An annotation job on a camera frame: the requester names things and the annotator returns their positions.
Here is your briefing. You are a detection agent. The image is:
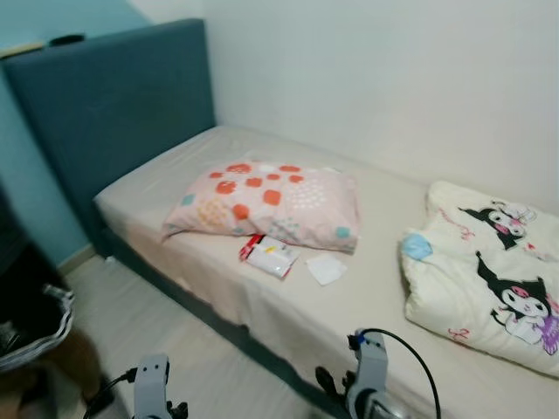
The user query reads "pink pillow with orange patches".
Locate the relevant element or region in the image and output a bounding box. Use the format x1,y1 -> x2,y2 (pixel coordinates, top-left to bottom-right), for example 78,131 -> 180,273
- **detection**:
162,160 -> 361,255

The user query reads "dark blue bed base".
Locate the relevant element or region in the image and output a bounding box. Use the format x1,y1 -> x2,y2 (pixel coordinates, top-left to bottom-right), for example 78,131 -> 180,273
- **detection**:
96,231 -> 355,413

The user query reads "mattress with cream sheet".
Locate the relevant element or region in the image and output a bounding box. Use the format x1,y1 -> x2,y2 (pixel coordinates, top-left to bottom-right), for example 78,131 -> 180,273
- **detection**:
93,124 -> 559,419

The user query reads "white paper tissue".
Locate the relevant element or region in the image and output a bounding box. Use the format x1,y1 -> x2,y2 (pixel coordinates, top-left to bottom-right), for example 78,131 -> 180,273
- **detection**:
306,254 -> 348,286

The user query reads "blue upholstered headboard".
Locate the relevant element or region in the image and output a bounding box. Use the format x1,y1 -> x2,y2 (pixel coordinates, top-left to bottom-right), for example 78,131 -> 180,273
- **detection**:
0,17 -> 217,256

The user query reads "white remote control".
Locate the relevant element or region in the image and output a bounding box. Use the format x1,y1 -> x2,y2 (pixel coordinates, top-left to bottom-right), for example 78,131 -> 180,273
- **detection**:
0,41 -> 52,56

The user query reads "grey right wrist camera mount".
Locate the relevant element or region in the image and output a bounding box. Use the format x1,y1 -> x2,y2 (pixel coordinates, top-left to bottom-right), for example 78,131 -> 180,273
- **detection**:
348,330 -> 390,416

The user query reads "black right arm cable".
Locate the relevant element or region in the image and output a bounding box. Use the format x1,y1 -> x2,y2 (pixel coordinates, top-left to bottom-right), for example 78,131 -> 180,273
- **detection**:
354,327 -> 442,419

